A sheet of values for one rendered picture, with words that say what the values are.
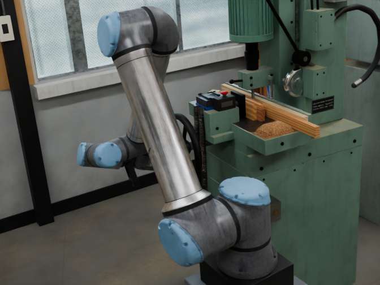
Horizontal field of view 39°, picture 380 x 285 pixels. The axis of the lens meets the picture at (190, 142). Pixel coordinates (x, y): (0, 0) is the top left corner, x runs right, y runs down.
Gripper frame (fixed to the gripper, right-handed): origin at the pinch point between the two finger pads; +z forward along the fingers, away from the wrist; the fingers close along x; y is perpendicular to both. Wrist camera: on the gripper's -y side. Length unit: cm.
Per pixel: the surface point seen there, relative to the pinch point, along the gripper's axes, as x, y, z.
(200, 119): -11.1, 24.5, 4.8
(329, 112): -18, 37, 63
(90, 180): 125, -52, 19
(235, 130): -19.4, 23.7, 16.6
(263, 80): -11, 44, 30
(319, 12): -26, 75, 35
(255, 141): -33.1, 23.5, 16.6
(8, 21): 112, 38, -49
